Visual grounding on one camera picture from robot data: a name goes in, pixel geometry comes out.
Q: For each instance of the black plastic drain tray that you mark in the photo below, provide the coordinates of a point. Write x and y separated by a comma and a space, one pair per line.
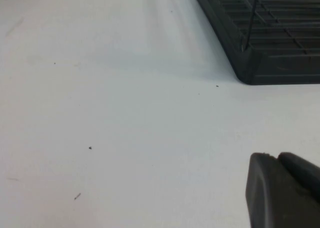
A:
275, 75

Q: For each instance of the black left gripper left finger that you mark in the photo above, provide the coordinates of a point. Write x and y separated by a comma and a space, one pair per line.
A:
270, 195

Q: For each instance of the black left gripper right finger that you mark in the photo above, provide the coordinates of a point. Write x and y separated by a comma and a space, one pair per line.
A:
302, 173

